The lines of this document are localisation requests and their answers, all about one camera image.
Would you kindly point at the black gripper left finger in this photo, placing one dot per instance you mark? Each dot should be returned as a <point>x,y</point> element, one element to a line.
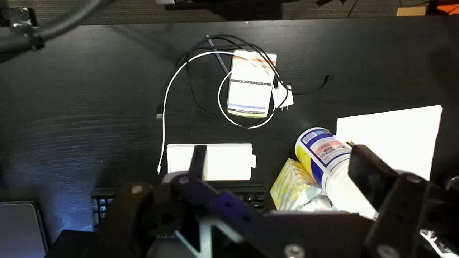
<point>199,160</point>

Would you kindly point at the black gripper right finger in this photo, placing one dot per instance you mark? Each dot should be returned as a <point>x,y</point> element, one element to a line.
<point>371,173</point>

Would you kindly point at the white wrist rest bar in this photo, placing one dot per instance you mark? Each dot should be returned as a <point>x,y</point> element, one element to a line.
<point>223,160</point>

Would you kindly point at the white printed paper sheet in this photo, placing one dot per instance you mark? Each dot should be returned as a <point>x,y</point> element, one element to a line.
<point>405,139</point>

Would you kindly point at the white wipes canister blue label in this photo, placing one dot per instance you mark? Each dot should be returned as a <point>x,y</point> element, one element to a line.
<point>329,159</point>

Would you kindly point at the grey laptop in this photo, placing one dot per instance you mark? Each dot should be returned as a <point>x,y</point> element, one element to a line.
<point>21,231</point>

